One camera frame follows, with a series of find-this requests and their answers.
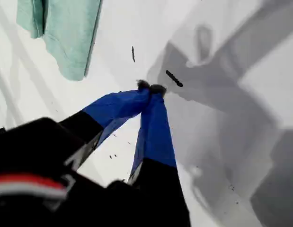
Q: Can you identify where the pale green T-shirt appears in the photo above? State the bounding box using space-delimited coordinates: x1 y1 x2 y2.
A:
16 0 102 82

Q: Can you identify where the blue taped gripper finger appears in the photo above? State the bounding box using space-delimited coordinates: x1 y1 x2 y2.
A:
58 79 151 171
127 84 192 227

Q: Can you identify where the red and white wire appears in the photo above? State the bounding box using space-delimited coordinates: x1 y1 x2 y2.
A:
0 174 68 198

